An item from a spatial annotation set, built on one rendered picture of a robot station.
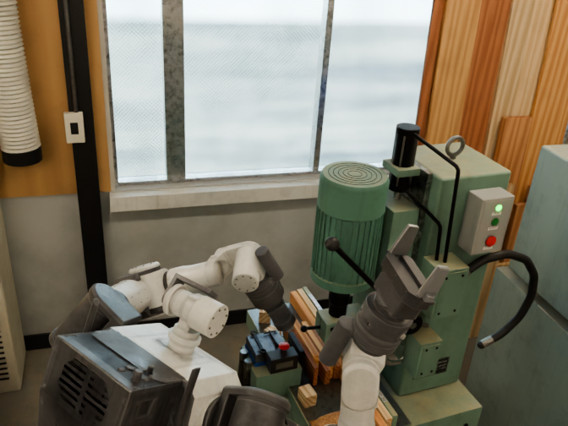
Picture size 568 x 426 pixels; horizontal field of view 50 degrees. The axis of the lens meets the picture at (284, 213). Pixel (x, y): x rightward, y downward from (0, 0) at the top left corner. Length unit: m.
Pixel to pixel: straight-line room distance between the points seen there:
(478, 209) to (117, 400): 0.98
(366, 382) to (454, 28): 2.15
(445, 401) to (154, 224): 1.67
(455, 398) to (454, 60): 1.64
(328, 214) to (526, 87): 2.00
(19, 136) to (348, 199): 1.54
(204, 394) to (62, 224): 2.00
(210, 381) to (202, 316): 0.11
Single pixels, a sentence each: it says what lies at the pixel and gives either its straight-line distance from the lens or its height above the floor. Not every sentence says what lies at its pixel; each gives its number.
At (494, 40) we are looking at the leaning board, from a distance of 3.15.
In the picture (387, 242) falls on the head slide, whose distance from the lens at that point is 1.59.
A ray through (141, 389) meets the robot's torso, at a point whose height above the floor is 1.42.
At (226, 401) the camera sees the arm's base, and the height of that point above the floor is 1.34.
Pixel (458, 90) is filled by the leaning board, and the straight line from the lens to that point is 3.06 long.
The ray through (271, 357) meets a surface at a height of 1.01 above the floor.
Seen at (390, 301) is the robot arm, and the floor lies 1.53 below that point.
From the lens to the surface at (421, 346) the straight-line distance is 1.68.
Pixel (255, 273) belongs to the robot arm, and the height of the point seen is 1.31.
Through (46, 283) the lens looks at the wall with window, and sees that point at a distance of 3.16.
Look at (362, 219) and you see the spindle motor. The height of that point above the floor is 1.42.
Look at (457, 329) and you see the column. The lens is 1.87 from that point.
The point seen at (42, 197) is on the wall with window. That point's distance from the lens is 2.93.
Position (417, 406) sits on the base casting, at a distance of 1.91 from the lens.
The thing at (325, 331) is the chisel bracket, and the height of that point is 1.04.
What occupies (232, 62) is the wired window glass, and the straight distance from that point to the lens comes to 2.84.
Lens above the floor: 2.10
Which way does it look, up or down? 27 degrees down
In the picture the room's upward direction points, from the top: 4 degrees clockwise
